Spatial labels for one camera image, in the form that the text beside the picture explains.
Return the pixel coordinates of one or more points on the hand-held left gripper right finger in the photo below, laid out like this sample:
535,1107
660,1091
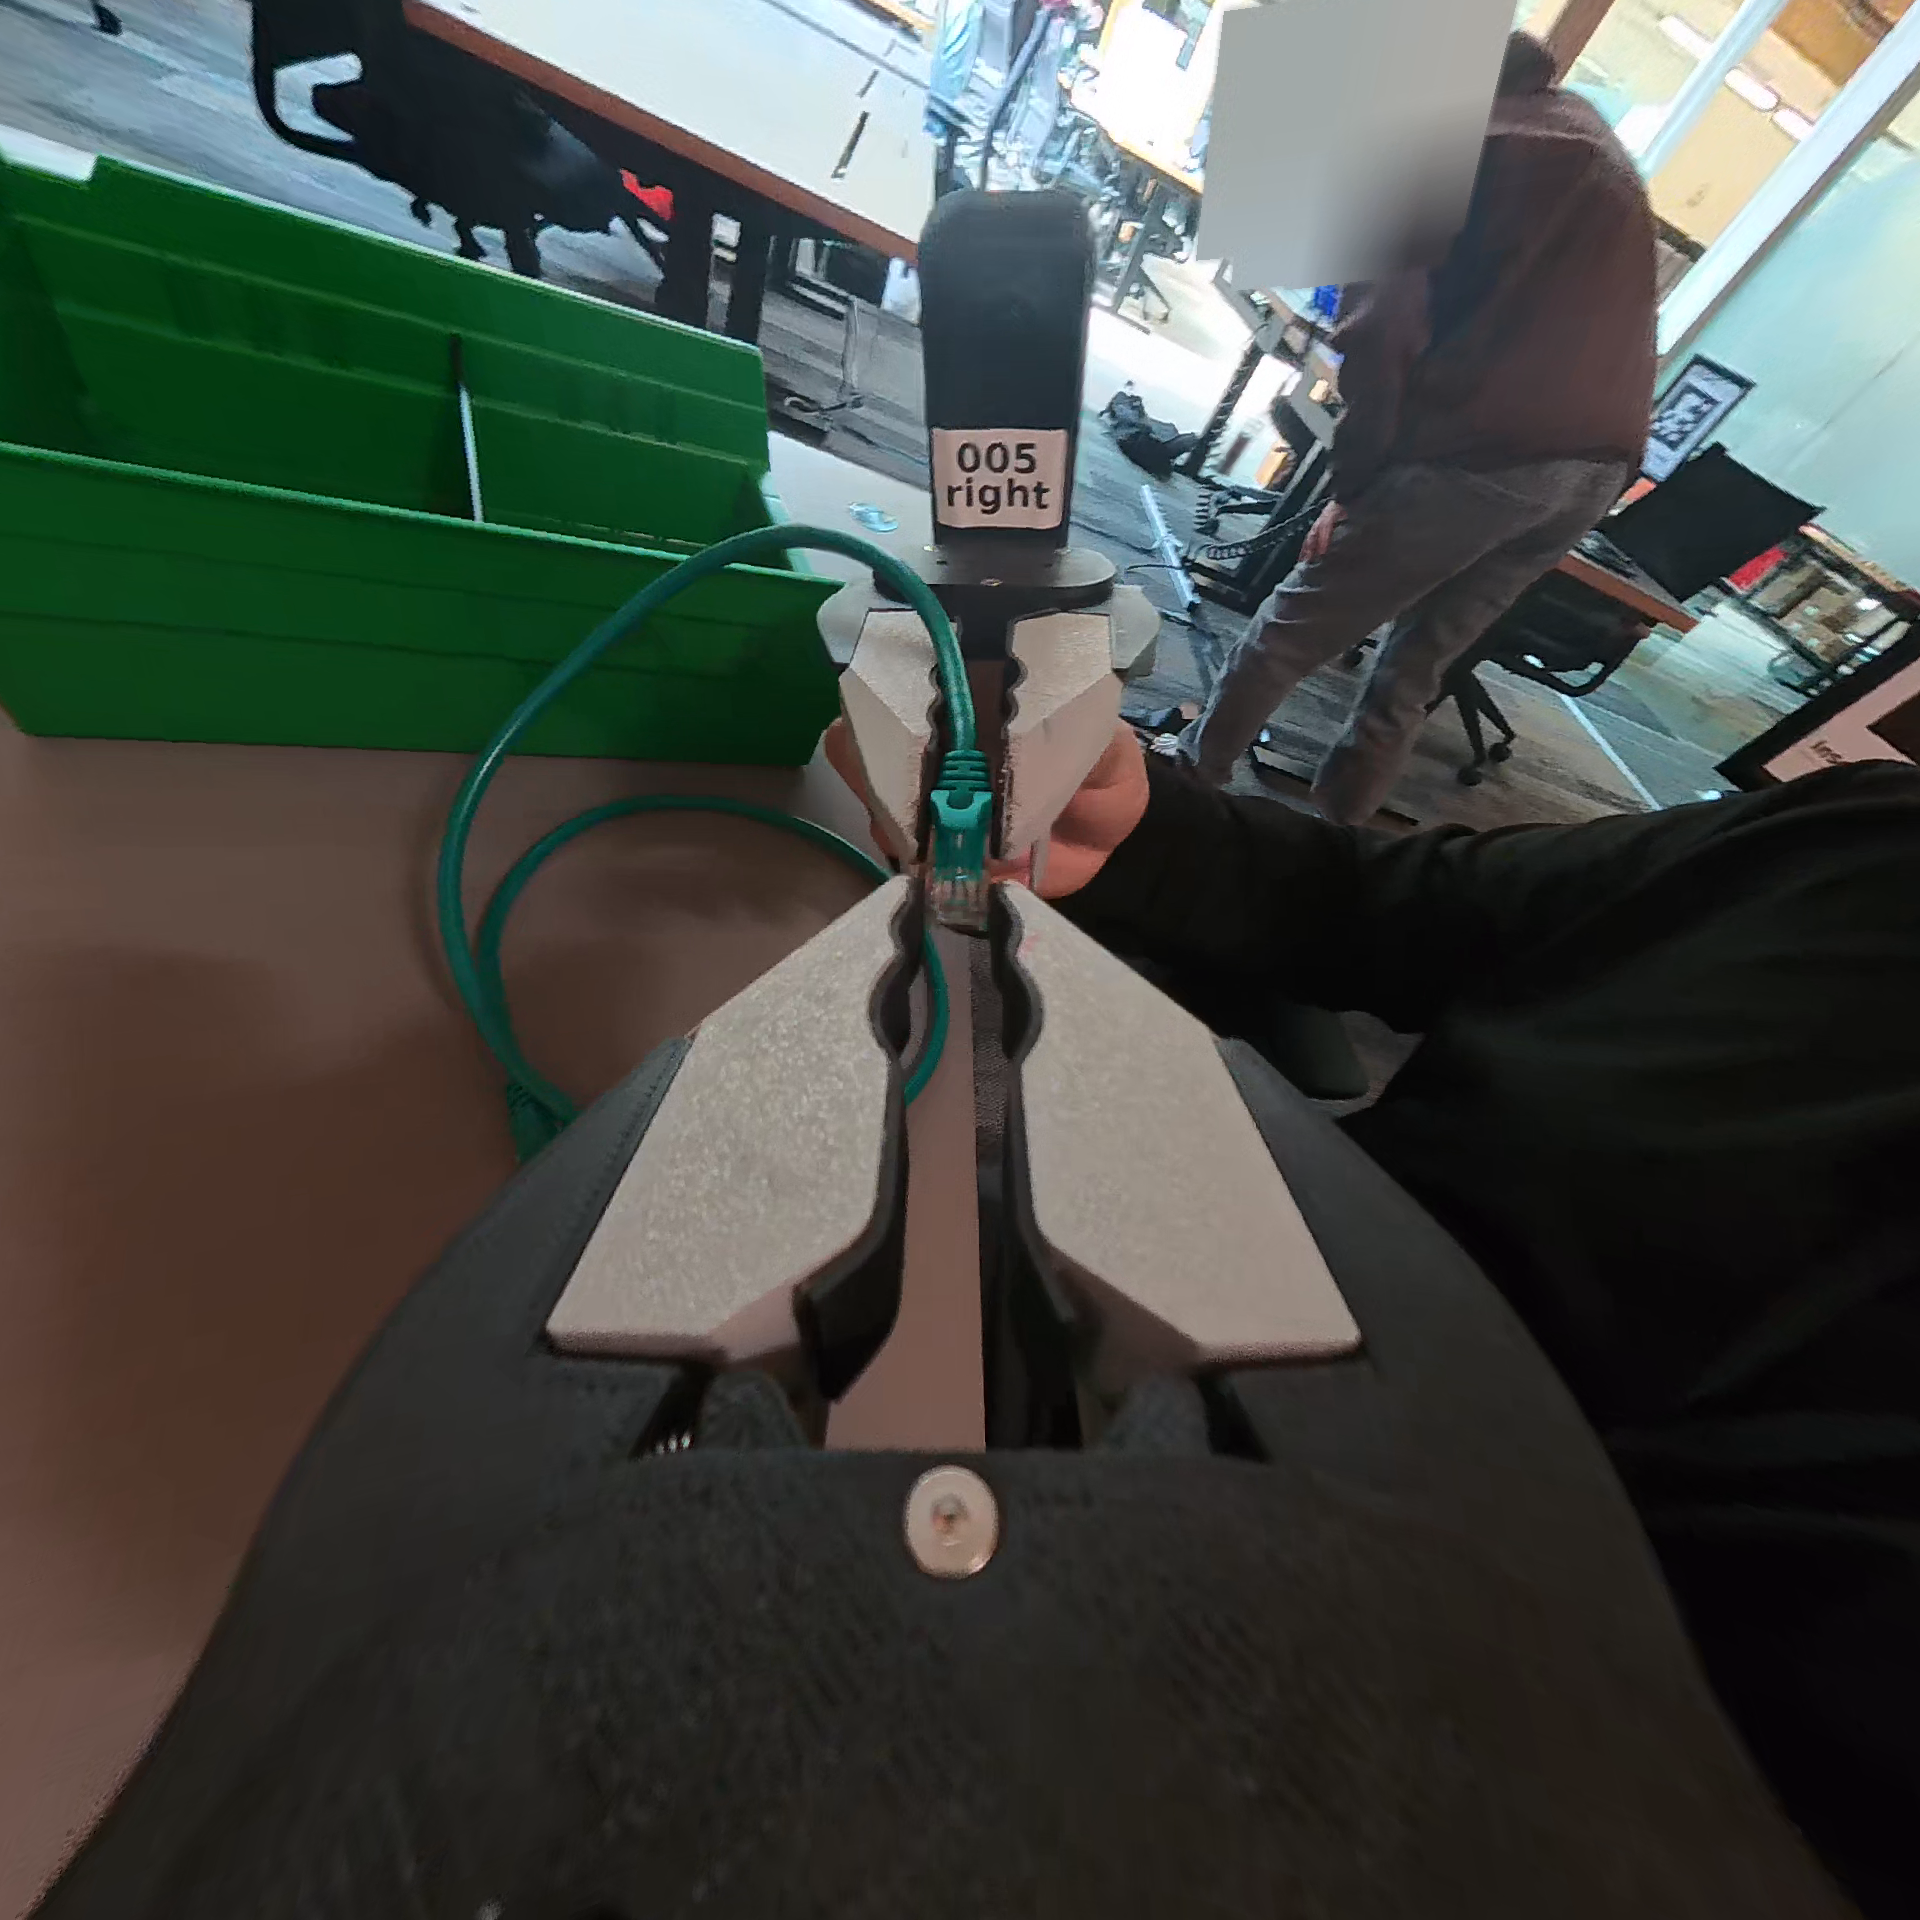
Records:
1171,1170

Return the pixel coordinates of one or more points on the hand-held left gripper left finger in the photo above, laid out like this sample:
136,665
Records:
734,1170

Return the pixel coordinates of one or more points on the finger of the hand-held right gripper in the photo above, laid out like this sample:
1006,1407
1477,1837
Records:
892,720
1068,704

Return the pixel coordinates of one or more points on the green plastic bin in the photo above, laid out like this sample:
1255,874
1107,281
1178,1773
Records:
225,630

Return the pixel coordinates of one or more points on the person's right forearm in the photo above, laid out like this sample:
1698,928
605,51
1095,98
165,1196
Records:
1500,930

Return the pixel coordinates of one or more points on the person's right hand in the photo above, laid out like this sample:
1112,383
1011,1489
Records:
1095,819

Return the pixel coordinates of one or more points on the black bag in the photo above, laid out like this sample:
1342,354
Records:
1153,438

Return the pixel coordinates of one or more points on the clear plastic piece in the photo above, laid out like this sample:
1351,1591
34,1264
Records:
873,518

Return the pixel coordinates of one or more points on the long white table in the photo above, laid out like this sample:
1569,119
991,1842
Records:
705,91

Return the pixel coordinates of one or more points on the black office chair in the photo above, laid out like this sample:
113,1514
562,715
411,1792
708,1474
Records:
1694,518
495,164

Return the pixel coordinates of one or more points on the framed marker tag sign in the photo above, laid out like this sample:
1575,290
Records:
1698,413

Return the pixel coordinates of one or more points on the black framed white sign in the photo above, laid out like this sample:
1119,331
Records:
1844,751

